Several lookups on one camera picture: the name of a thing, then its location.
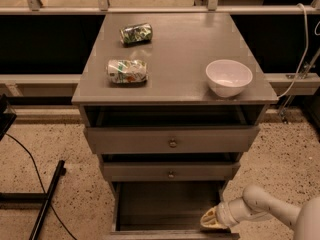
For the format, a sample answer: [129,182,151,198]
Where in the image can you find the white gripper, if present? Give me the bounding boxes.
[200,199,243,230]

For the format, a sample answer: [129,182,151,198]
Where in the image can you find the grey bottom drawer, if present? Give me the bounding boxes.
[106,181,239,240]

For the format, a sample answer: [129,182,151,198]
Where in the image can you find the grey drawer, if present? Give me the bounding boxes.
[102,162,240,182]
[106,181,239,240]
[85,126,259,154]

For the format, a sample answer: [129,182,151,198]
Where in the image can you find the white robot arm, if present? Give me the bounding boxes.
[200,185,320,240]

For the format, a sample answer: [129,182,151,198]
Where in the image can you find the grey middle drawer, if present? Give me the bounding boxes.
[102,162,240,182]

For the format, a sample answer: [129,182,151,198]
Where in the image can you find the grey drawer cabinet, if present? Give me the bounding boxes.
[71,12,279,198]

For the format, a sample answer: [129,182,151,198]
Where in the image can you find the grey top drawer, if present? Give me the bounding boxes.
[85,126,259,154]

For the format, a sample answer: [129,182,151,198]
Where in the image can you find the white bowl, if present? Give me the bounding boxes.
[205,59,253,98]

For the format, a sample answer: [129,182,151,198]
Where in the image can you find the black floor stand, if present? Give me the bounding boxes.
[0,160,66,240]

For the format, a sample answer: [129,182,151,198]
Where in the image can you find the white green crushed can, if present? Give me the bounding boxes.
[106,60,148,84]

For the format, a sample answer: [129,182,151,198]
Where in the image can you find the dark green crushed can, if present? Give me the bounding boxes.
[120,23,153,45]

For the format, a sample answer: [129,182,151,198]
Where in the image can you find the black box at left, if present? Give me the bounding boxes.
[0,94,17,141]

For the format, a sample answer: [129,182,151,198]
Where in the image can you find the black cable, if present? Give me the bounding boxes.
[4,132,78,240]

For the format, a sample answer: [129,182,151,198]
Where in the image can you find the metal railing frame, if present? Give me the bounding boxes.
[0,0,320,97]

